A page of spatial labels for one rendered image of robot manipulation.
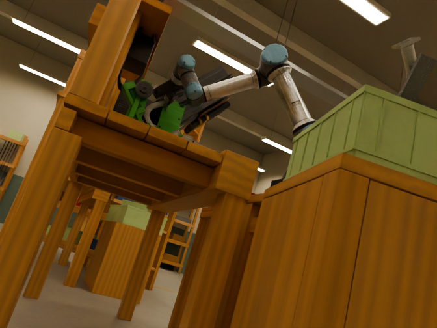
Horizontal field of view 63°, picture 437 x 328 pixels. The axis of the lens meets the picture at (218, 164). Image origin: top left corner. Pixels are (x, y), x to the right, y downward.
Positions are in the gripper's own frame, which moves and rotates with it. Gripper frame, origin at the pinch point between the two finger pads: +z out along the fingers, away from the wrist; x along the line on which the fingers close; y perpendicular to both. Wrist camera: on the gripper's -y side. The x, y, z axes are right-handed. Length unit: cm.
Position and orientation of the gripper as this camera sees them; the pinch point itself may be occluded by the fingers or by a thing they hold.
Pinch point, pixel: (162, 103)
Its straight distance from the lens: 194.4
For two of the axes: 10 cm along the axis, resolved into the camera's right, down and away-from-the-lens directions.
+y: 7.7, -3.4, 5.5
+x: -5.0, -8.5, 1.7
